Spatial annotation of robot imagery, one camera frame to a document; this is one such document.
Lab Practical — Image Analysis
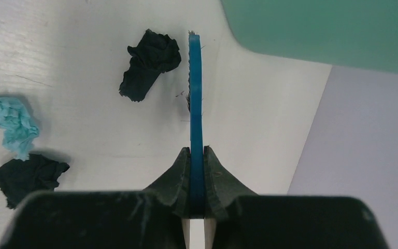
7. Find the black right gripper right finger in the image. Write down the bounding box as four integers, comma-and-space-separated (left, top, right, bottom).
204, 146, 388, 248

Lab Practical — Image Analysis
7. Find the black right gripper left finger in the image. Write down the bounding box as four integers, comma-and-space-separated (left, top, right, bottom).
0, 147, 191, 248

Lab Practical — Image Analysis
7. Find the blue hand brush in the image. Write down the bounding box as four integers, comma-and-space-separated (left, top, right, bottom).
188, 31, 205, 219

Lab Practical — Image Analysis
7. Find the black paper scrap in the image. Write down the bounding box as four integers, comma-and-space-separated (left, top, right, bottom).
119, 29, 181, 102
0, 154, 70, 209

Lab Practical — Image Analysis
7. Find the black paper scrap top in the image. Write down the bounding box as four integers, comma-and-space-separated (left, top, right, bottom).
119, 29, 181, 102

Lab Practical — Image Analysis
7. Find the light blue scrap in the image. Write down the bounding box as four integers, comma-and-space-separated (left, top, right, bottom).
0, 97, 40, 161

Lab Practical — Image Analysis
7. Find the green plastic bin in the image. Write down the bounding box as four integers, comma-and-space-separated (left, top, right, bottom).
222, 1, 398, 73

